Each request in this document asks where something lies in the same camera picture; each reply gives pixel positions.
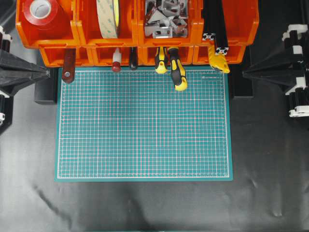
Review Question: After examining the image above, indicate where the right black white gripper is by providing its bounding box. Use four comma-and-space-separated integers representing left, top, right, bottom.
243, 24, 309, 117

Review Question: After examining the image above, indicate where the yellow black screwdriver handle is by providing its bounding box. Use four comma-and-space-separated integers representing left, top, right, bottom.
168, 47, 188, 91

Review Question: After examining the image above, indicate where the short yellow black screwdriver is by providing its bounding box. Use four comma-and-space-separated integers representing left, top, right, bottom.
154, 47, 168, 74

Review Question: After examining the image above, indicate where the green cutting mat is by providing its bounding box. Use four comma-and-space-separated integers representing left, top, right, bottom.
55, 66, 233, 182

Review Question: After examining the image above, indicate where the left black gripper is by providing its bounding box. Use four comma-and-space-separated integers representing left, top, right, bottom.
0, 27, 50, 125

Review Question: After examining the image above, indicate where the silver aluminium extrusion bar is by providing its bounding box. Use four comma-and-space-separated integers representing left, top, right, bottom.
202, 33, 216, 41

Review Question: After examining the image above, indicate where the orange container rack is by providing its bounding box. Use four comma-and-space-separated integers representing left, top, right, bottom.
15, 0, 260, 68

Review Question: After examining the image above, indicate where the yellow utility cutter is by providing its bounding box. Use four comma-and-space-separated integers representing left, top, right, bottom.
208, 45, 230, 73

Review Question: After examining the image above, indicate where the beige double-sided tape roll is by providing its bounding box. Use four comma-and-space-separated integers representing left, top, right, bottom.
96, 0, 120, 39

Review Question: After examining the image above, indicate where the black aluminium extrusion bar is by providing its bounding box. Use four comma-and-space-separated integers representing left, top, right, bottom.
212, 0, 229, 56

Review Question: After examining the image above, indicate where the black pen tool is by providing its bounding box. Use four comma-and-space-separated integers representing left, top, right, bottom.
129, 47, 138, 71

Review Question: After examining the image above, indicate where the red tape roll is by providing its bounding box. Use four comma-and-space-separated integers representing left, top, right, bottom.
23, 0, 60, 26

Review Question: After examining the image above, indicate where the dark red flat tool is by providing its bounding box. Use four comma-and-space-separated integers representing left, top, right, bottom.
62, 48, 76, 84

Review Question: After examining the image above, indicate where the pile of metal corner brackets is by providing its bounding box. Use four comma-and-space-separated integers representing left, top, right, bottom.
144, 0, 189, 39

